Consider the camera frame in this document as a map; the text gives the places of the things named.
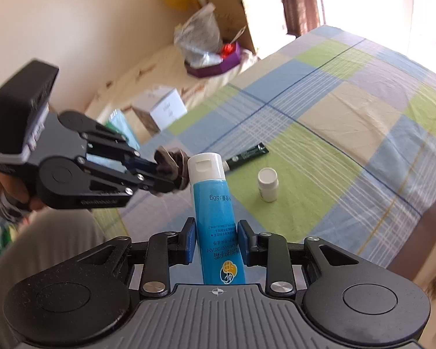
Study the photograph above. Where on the person's left hand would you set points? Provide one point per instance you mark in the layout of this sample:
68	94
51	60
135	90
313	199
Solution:
16	188

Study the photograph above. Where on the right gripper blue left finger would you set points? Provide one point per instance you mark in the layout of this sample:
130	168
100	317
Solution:
187	242

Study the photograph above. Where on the brown cardboard storage box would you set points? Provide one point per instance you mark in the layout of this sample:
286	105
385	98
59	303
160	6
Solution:
410	259

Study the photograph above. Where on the black camera box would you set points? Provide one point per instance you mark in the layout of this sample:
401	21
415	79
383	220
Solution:
24	106

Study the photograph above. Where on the white small box on floor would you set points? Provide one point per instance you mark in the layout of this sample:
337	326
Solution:
157	108

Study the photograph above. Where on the pink curtain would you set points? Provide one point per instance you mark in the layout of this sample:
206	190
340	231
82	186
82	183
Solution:
302	16

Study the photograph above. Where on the clear plastic bag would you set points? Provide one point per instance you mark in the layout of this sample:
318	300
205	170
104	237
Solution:
199	39

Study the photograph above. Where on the dark green small tube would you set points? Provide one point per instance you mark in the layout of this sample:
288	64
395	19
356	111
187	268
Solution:
246	156

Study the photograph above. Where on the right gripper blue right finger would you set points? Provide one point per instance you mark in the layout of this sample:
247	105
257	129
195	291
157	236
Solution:
247	243

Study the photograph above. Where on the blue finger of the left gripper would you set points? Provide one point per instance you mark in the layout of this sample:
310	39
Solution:
134	160
147	182

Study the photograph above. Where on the purple tray on floor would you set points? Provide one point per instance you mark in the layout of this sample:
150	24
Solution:
232	57

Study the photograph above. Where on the white pill bottle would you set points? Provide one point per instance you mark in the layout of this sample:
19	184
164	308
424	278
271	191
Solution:
268	184

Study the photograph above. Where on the blue tube white cap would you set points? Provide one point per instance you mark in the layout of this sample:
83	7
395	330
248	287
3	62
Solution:
221	260

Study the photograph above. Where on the dark purple velvet scrunchie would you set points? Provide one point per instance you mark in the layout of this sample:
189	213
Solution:
172	164

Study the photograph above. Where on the checkered bed sheet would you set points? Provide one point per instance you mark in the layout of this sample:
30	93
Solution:
351	131

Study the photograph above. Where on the brown cardboard carton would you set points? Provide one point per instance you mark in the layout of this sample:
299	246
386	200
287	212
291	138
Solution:
233	16

